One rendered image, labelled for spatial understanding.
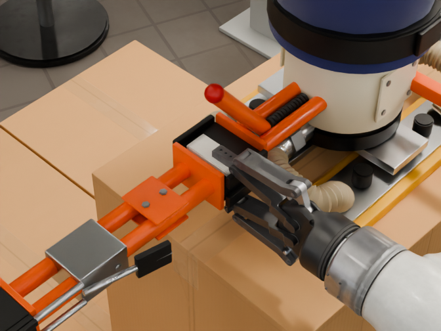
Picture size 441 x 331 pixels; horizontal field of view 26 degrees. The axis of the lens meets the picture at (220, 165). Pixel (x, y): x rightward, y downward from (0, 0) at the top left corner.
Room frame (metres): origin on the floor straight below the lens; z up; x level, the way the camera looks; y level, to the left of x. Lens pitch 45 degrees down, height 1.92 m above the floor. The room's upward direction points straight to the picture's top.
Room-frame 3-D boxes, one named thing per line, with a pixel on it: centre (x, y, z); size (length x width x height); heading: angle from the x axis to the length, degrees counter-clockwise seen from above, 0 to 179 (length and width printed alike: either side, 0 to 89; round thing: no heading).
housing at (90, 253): (0.68, 0.15, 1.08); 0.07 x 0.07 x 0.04; 46
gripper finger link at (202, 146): (0.82, 0.01, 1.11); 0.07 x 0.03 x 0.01; 46
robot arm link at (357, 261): (0.66, -0.16, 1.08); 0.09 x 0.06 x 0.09; 137
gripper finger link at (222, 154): (0.80, -0.01, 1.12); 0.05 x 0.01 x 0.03; 46
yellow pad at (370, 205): (0.95, -0.24, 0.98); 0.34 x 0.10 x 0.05; 136
